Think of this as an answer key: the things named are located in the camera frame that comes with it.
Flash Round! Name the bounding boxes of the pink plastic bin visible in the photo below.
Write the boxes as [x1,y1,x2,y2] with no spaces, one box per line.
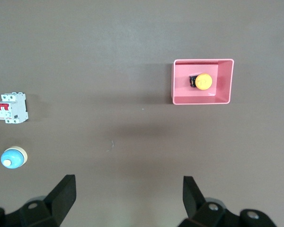
[171,58,235,105]

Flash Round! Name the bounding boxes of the yellow push button black base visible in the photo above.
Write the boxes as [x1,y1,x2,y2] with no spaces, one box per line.
[188,72,213,91]

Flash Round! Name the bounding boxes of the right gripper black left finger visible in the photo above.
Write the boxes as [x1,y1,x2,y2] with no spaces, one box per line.
[4,174,77,227]

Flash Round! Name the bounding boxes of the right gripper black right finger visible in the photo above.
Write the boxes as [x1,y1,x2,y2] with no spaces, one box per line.
[178,175,242,227]

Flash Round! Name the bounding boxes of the blue dome bell cream base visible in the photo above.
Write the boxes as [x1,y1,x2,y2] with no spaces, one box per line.
[0,146,28,169]

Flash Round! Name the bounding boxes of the white circuit breaker red switches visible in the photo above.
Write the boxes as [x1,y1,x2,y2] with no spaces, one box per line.
[0,92,29,124]

